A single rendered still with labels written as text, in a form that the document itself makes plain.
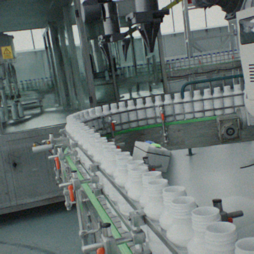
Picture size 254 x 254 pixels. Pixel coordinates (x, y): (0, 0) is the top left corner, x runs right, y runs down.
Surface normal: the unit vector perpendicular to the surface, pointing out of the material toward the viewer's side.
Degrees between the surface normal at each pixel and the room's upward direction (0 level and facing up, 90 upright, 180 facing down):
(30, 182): 90
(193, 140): 90
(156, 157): 90
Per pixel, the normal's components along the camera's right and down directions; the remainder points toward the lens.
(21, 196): 0.24, 0.11
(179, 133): -0.07, 0.16
